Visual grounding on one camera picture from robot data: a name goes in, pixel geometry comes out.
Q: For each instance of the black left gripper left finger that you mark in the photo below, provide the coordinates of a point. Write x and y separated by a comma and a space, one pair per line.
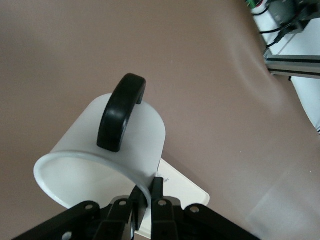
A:
110, 220

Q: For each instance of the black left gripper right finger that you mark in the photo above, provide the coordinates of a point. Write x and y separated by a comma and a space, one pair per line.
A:
175, 220

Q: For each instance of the beige rectangular plastic tray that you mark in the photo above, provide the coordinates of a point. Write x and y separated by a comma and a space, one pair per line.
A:
180, 190

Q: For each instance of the aluminium frame profile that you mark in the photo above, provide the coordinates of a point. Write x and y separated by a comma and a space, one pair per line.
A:
292, 65

